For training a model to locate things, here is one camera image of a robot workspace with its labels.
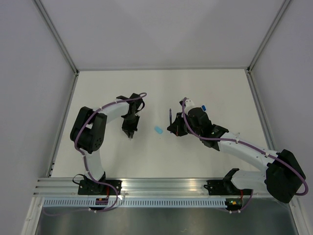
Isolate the aluminium front rail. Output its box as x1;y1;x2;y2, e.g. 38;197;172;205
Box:
33;177;220;197

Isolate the purple cable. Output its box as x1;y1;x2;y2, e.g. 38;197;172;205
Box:
180;97;309;196
74;92;147;182

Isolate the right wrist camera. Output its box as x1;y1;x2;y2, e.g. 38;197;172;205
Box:
182;98;196;115

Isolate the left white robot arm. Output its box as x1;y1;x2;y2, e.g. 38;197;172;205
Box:
70;93;147;195

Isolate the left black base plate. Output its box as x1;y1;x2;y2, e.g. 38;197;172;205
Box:
78;179;122;196

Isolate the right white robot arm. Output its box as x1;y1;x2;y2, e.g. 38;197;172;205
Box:
167;107;306;203

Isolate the right aluminium frame post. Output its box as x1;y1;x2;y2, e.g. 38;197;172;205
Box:
246;0;292;74

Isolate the light blue highlighter cap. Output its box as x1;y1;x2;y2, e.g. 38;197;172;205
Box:
154;126;163;134

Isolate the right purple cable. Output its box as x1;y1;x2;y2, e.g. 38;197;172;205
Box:
180;97;309;196

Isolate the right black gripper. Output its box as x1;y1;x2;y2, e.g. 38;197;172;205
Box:
168;112;201;137

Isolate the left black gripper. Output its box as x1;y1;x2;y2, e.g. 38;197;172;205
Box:
122;114;140;139

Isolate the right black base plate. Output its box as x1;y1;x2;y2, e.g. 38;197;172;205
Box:
203;180;252;196

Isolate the white slotted cable duct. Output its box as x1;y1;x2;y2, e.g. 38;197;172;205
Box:
44;197;227;208

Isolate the purple pen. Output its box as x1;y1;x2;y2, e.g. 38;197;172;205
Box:
169;108;172;126

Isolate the left aluminium frame post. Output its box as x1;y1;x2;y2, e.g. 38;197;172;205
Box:
32;0;79;75

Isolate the aluminium frame post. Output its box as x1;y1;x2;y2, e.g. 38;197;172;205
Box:
246;0;292;74
32;0;79;75

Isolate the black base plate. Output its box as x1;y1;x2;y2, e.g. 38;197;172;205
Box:
203;180;252;196
78;179;122;196

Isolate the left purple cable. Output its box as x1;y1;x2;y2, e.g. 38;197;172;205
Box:
74;92;147;182

